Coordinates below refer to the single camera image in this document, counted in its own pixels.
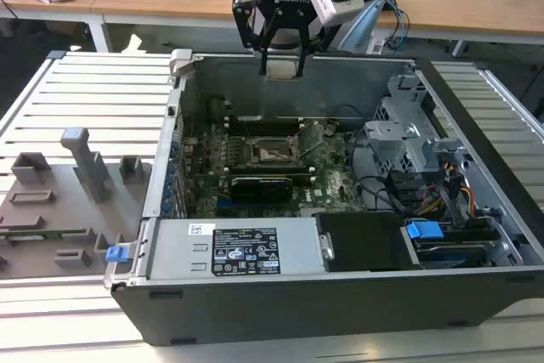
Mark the black plastic shroud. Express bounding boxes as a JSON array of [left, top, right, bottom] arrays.
[[314, 211, 410, 274]]

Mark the grey parts rack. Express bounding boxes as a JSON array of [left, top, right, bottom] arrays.
[[0, 126, 155, 280]]

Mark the black open PC case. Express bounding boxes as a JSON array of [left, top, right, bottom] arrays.
[[110, 48, 544, 346]]

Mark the small square CPU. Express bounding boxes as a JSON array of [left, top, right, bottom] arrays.
[[265, 60, 299, 81]]

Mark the yellow red wire bundle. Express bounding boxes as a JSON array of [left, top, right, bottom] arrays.
[[418, 161, 478, 218]]

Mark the green motherboard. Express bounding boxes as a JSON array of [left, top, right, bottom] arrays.
[[180, 118, 367, 219]]

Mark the blue cable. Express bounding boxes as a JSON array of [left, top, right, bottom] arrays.
[[383, 0, 411, 52]]

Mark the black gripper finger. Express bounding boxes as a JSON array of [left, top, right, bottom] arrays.
[[232, 0, 282, 77], [295, 11, 337, 79]]

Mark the black graphics card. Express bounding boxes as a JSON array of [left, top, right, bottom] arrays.
[[229, 174, 295, 203]]

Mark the CPU socket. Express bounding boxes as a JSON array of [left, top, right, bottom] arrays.
[[252, 135, 299, 167]]

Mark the metal drive cage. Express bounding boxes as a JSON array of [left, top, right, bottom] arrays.
[[363, 73, 468, 173]]

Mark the silver power supply unit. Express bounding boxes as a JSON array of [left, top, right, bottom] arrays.
[[144, 218, 329, 280]]

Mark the grey case release handle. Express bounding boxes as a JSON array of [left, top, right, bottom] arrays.
[[168, 48, 197, 80]]

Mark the metal socket cover frame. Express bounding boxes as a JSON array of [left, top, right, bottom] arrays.
[[291, 121, 323, 159]]

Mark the hard disk in blue carrier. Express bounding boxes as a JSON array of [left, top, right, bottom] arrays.
[[401, 218, 494, 269]]

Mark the blue plastic latch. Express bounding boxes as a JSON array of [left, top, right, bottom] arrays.
[[105, 245, 129, 265]]

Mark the green RAM stick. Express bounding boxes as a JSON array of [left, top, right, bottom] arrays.
[[0, 228, 89, 240]]

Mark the pale blue teach pendant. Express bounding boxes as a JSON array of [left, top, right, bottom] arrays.
[[337, 0, 386, 54]]

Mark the black RAM slot bank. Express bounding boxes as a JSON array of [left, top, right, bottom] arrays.
[[227, 162, 318, 179], [227, 116, 301, 137]]

